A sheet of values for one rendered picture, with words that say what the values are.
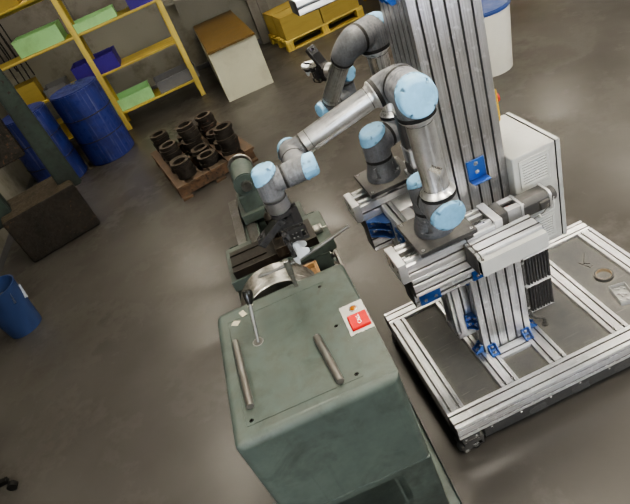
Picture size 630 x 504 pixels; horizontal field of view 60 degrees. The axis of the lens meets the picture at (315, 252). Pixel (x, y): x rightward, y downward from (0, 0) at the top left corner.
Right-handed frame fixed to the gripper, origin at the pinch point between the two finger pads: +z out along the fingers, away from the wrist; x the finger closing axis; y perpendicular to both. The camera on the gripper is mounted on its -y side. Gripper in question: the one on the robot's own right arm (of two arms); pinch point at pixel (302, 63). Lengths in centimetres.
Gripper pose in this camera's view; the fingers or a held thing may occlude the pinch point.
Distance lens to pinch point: 280.2
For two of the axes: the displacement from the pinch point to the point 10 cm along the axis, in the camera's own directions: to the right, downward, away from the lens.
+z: -5.8, -3.1, 7.5
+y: 4.3, 6.7, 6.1
